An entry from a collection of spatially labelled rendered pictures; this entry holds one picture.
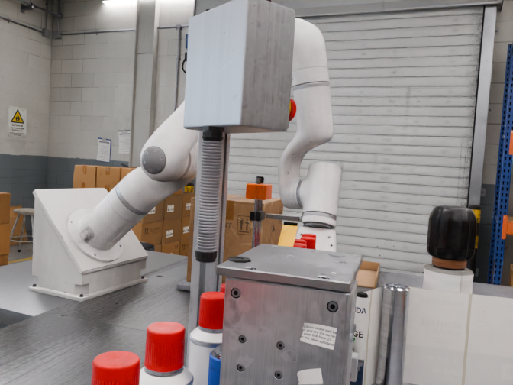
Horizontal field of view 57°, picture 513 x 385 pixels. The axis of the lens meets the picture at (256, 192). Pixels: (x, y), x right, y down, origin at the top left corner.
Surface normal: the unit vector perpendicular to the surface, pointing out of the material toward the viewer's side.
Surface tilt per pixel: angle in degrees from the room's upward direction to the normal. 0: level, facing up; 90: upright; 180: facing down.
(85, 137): 90
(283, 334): 90
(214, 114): 90
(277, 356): 90
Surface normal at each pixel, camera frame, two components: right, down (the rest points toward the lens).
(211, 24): -0.78, -0.02
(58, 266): -0.40, 0.02
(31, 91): 0.92, 0.07
